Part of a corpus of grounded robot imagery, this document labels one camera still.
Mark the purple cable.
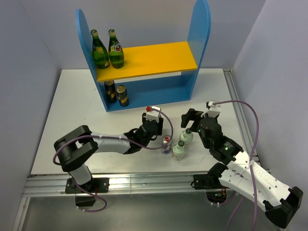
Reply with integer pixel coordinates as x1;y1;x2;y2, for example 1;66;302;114
215;100;259;231
52;109;174;166

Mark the green bottle yellow label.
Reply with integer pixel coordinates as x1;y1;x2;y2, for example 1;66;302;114
90;29;110;69

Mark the aluminium front rail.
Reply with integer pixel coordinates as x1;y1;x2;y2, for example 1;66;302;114
22;171;207;197

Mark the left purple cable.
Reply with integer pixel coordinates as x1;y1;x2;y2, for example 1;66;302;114
52;109;174;166

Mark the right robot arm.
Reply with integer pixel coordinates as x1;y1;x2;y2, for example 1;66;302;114
181;108;303;229

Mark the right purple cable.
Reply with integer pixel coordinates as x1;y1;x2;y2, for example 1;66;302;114
215;100;259;231

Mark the rear clear glass bottle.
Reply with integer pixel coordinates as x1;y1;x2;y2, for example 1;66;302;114
180;128;193;147

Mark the aluminium right rail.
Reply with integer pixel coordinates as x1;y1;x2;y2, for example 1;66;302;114
222;68;259;162

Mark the aluminium rail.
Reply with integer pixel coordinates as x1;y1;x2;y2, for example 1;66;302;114
22;171;207;197
222;68;259;162

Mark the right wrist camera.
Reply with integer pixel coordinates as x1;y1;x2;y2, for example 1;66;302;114
201;101;221;118

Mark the black gold can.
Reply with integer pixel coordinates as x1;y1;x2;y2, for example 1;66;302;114
116;85;129;107
104;80;117;103

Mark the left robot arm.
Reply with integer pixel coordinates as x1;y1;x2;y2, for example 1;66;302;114
53;112;164;192

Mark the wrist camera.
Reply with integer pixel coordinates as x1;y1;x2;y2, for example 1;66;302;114
145;106;161;123
201;101;221;118

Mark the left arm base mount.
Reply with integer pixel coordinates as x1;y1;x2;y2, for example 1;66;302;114
64;178;109;209

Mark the clear glass bottle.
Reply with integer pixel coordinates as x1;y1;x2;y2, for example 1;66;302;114
171;141;186;161
180;128;193;147

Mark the front clear glass bottle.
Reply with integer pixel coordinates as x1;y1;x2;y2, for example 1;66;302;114
171;141;186;161

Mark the blue and yellow shelf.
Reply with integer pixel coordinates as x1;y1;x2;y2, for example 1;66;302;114
75;0;211;112

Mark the green bottle red label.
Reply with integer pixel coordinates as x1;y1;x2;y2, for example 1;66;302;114
108;29;125;69

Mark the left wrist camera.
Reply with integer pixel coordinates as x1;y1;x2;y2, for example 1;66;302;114
145;106;161;123

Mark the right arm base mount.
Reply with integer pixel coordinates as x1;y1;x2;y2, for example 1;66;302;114
190;174;227;203

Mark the front Red Bull can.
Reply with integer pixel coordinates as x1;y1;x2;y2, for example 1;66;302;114
161;135;172;154

